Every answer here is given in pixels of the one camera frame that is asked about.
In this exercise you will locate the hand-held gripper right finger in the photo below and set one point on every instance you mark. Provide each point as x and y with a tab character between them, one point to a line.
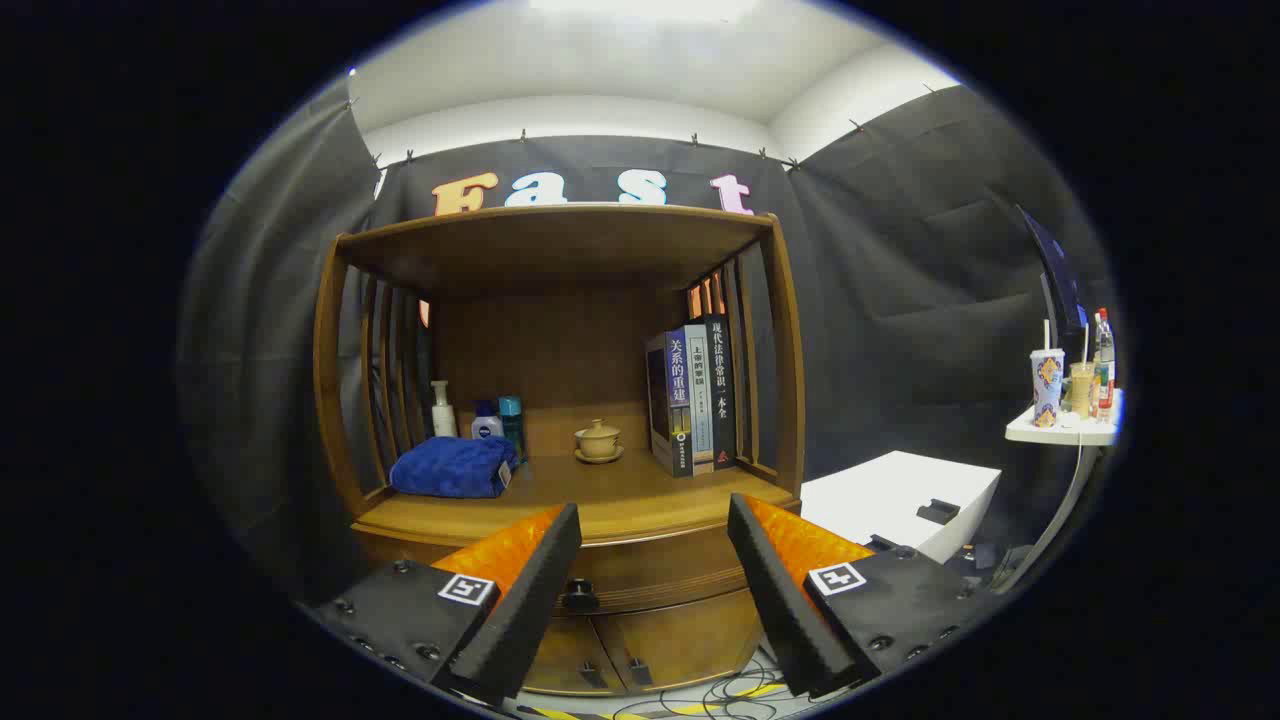
775	600

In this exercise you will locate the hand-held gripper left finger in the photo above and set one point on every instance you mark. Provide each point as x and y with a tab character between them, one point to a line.
530	600

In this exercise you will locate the wooden cabinet door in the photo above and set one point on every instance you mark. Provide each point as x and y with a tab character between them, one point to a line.
690	640

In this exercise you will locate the wooden countertop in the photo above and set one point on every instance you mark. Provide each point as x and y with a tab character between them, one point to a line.
620	490

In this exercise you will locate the wooden cabinet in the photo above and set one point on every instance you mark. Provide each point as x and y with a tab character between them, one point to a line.
560	350

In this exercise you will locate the yellow black floor tape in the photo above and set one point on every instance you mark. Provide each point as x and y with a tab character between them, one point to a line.
690	708

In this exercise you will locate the white storage box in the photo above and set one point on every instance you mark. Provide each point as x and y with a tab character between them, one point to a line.
880	495

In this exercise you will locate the blue folded towel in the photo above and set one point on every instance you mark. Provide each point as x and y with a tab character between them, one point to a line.
450	468

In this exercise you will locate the beige saucer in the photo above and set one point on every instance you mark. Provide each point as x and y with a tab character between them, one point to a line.
599	459

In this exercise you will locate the beige lidded teacup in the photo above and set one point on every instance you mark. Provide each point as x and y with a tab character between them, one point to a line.
598	440

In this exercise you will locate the blue transparent bottle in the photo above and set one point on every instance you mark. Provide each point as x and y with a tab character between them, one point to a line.
512	425

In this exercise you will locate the white lotion bottle blue cap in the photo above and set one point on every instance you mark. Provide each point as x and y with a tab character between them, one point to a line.
486	427

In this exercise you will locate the white pump bottle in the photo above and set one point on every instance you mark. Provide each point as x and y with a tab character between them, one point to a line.
443	418

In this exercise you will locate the light blue spine book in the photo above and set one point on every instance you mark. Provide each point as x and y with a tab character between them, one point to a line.
701	410

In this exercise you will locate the black spine book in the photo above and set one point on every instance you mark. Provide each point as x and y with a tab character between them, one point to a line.
722	400

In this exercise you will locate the dark blue spine book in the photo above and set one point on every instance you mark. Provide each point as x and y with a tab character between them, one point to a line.
670	420

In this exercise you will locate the black equipment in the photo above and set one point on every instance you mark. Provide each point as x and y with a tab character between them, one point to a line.
990	565

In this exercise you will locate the white side table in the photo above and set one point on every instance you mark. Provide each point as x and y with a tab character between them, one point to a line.
1060	434

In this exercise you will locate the clear plastic drink cup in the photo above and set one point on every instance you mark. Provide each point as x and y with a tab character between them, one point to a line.
1081	390

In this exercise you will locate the red label bottle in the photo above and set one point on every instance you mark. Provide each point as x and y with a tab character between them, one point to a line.
1105	370

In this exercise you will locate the dark monitor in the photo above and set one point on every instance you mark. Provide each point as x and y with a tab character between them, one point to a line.
1060	280

